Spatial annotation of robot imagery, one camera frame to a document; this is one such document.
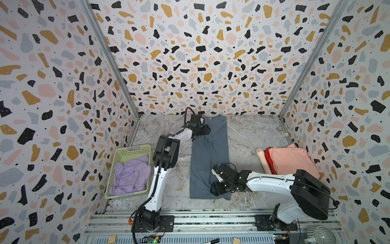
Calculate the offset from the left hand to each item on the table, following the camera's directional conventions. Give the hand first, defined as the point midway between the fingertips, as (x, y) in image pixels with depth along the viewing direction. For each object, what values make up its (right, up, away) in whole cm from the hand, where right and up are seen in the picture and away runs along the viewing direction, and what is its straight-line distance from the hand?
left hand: (209, 127), depth 107 cm
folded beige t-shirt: (+34, -23, -14) cm, 43 cm away
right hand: (+1, -33, -25) cm, 42 cm away
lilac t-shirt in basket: (-46, -29, -19) cm, 57 cm away
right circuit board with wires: (+33, -52, -36) cm, 71 cm away
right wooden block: (+11, -52, -38) cm, 66 cm away
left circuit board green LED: (-28, -53, -37) cm, 70 cm away
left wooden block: (-45, -52, -38) cm, 78 cm away
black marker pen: (+1, -53, -38) cm, 65 cm away
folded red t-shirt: (+37, -21, -13) cm, 45 cm away
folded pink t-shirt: (+48, -20, -14) cm, 54 cm away
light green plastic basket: (-55, -17, -12) cm, 59 cm away
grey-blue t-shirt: (-2, -16, -7) cm, 17 cm away
